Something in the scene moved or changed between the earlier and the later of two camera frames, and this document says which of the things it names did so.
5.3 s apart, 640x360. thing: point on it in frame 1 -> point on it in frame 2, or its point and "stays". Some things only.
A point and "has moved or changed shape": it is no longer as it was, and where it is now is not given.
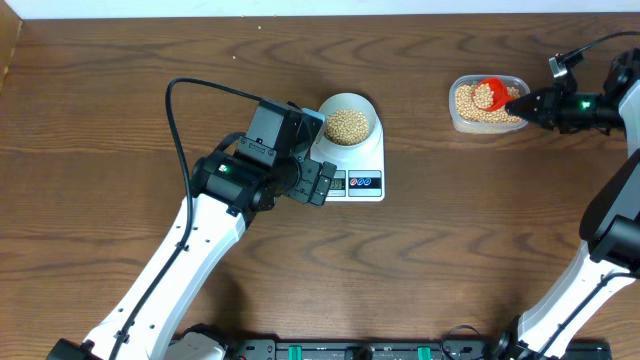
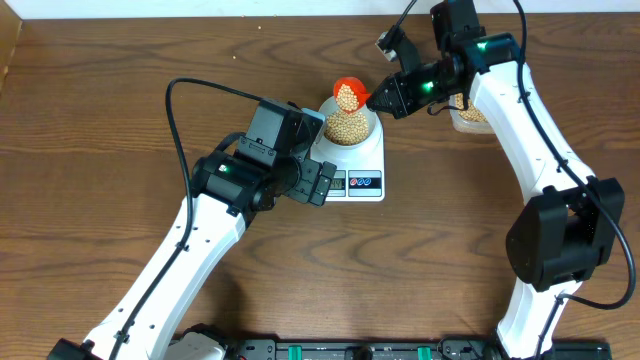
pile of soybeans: x=467 y=109 stays
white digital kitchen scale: x=359 y=174 stays
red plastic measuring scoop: x=500 y=97 has moved or changed shape
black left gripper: x=308 y=169 stays
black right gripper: x=549 y=112 -> x=402 y=105
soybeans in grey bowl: x=346 y=127 stays
